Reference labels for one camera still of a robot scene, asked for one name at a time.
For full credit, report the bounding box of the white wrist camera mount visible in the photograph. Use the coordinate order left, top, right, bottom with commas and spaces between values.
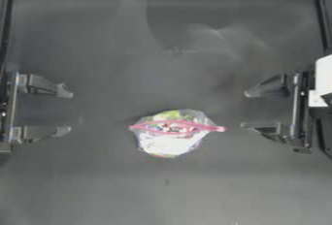
308, 53, 332, 109

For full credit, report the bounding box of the black table frame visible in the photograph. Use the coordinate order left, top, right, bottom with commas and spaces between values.
0, 0, 332, 159

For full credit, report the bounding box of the clear bag with pink zip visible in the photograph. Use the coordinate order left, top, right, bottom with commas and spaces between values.
127, 108, 229, 159

